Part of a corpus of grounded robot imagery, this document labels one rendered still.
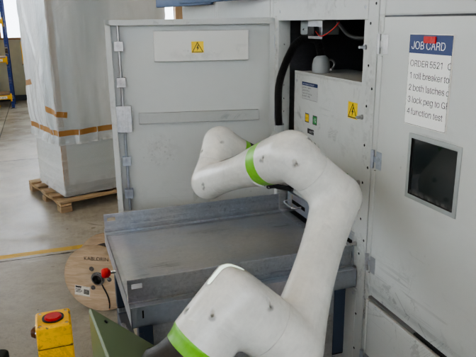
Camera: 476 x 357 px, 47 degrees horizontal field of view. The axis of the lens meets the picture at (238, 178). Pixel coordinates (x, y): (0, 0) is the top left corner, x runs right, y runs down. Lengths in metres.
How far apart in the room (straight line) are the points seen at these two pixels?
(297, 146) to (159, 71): 0.97
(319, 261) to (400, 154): 0.37
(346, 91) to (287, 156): 0.54
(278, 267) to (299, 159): 0.46
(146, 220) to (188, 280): 0.55
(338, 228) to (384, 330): 0.43
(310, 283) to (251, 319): 0.19
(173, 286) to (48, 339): 0.36
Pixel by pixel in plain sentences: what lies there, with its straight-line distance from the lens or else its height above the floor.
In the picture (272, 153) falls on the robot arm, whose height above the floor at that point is 1.27.
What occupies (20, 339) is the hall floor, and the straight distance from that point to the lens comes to 3.18.
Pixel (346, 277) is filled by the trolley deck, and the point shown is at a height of 0.83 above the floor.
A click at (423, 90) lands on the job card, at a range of 1.33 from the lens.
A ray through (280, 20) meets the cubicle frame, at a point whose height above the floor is 1.57.
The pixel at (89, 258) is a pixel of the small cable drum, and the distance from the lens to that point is 3.18.
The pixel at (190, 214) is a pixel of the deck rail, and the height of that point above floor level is 0.87.
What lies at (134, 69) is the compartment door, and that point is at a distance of 2.12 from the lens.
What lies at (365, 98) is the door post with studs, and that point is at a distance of 1.58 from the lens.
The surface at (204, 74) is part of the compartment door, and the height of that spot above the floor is 1.38.
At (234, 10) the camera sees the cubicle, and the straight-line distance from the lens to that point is 2.56.
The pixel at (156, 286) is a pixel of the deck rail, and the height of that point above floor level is 0.88.
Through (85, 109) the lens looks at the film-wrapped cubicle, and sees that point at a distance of 4.94.
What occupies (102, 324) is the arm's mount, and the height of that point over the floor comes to 1.02.
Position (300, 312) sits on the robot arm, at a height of 1.01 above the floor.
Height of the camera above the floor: 1.57
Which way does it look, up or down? 16 degrees down
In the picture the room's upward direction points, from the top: 1 degrees counter-clockwise
